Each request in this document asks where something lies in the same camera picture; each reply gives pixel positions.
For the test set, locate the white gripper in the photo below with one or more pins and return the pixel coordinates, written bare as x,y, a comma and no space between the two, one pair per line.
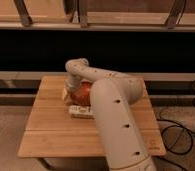
68,88

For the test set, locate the orange ceramic bowl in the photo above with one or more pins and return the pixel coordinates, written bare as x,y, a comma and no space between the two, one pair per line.
81,96

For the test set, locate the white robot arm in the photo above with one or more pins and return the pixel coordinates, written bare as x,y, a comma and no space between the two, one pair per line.
111,96

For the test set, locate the white rectangular box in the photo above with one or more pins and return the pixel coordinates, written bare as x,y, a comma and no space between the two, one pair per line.
80,111

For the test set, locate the middle metal frame post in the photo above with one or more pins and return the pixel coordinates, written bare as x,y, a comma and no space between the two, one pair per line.
82,13

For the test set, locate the metal frame post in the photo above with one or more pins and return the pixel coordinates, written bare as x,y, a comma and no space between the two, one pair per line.
174,14
25,18
82,13

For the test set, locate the left metal frame post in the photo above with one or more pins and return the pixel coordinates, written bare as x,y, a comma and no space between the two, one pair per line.
25,18

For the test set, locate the right metal frame post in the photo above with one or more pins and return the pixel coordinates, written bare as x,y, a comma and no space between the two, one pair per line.
174,14

